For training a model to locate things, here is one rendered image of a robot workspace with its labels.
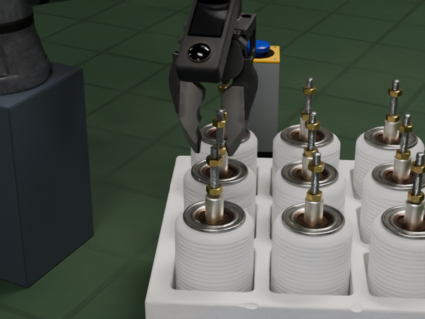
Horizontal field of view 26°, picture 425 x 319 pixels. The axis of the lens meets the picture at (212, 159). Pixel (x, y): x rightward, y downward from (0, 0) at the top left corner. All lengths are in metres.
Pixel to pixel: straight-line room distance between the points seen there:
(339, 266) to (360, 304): 0.05
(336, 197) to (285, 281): 0.15
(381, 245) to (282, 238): 0.12
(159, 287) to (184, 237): 0.07
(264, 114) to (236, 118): 0.42
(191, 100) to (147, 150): 0.83
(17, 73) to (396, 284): 0.61
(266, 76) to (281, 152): 0.18
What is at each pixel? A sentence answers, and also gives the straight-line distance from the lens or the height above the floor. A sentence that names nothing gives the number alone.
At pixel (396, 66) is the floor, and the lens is 2.34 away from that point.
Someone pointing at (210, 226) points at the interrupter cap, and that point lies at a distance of 1.08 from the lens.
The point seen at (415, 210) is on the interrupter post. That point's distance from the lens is 1.10.
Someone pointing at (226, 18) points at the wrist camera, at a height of 0.51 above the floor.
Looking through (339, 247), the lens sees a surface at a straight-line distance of 1.08.
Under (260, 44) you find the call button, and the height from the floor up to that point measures 0.33.
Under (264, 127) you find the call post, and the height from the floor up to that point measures 0.20.
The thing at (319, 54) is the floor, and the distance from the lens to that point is 2.39.
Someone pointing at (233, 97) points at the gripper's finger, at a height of 0.41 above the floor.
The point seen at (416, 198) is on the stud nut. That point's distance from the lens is 1.09.
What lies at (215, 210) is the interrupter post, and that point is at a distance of 1.09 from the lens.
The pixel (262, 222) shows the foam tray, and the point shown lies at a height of 0.18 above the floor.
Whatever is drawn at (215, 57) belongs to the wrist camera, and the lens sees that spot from 0.93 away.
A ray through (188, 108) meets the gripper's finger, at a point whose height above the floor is 0.40.
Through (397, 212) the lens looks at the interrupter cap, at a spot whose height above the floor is 0.25.
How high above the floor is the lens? 0.80
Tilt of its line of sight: 26 degrees down
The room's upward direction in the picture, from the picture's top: straight up
